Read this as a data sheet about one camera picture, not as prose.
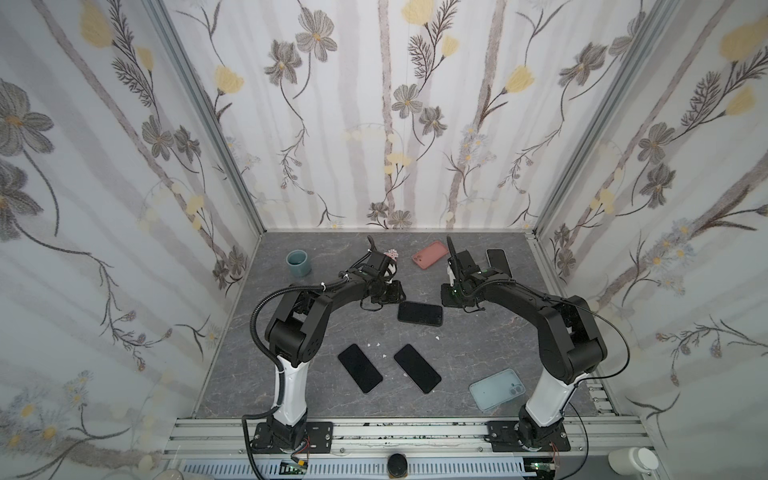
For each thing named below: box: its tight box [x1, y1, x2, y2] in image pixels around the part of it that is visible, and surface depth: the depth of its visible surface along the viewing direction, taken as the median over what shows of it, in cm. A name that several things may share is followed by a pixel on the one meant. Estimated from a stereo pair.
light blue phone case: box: [486, 248, 514, 279], surface depth 113 cm
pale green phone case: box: [469, 369, 526, 413], surface depth 84 cm
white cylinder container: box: [608, 447, 659, 476], surface depth 65 cm
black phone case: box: [397, 301, 443, 327], surface depth 98 cm
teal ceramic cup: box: [285, 249, 312, 277], surface depth 107 cm
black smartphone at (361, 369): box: [338, 343, 383, 393], surface depth 88 cm
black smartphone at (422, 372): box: [394, 344, 442, 394], surface depth 88 cm
